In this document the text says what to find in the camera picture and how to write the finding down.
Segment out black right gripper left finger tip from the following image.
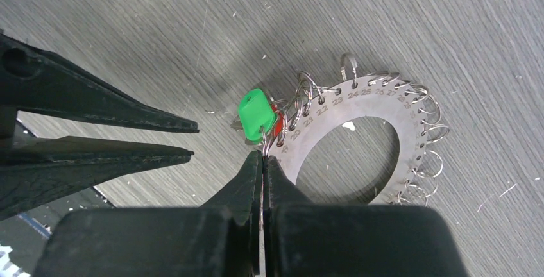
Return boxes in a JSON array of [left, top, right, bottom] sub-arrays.
[[34, 151, 263, 276]]

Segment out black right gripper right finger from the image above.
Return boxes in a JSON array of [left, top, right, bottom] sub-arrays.
[[263, 156, 468, 276]]

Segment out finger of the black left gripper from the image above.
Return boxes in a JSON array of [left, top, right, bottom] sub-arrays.
[[1, 35, 199, 133], [1, 136, 194, 220]]

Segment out silver key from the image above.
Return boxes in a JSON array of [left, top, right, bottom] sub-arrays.
[[230, 119, 255, 146]]

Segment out green key tag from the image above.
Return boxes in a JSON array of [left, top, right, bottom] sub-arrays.
[[237, 88, 276, 143]]

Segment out red key tag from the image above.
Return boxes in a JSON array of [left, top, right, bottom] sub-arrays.
[[272, 110, 284, 139]]

